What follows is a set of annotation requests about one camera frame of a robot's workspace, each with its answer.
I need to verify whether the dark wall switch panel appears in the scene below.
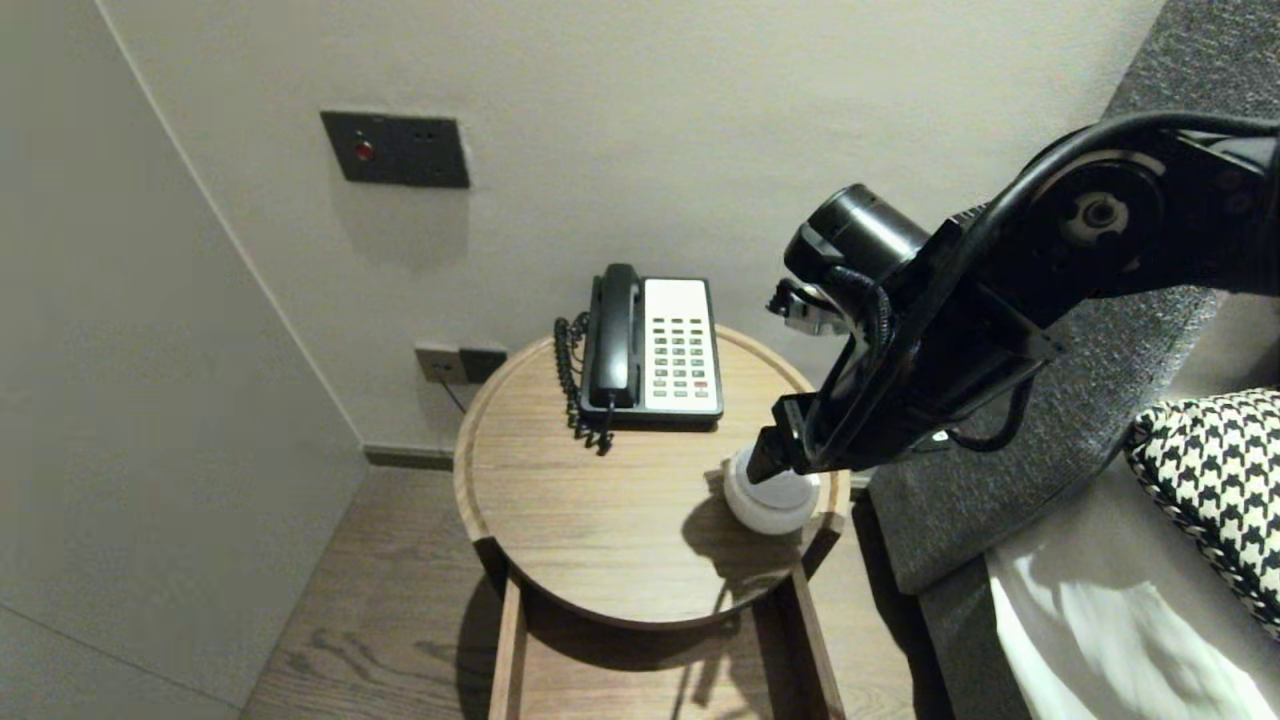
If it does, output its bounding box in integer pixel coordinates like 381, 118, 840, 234
320, 111, 471, 190

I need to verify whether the grey upholstered bed headboard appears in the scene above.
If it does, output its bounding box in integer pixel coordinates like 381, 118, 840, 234
868, 0, 1280, 720

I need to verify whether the black and white desk telephone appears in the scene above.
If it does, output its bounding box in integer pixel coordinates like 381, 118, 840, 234
578, 277, 724, 431

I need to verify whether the white bed sheet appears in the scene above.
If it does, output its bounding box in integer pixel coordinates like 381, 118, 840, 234
985, 470, 1280, 720

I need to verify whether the black telephone handset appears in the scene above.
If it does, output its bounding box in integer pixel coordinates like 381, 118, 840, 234
588, 263, 642, 409

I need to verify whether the black white houndstooth pillow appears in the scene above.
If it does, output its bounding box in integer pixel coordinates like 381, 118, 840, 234
1125, 388, 1280, 641

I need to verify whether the beige wall socket plate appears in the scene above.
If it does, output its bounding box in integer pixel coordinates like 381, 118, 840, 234
415, 345, 468, 386

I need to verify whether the curved wooden table drawer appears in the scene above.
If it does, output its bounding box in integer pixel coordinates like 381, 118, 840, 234
487, 510, 849, 720

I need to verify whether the round wooden bedside table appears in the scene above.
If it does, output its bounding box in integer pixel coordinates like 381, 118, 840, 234
453, 322, 851, 631

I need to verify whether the white round lidded device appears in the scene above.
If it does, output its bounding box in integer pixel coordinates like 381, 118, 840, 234
722, 445, 823, 536

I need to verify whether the black coiled telephone cord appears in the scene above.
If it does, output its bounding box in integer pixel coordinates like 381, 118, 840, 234
553, 314, 613, 456

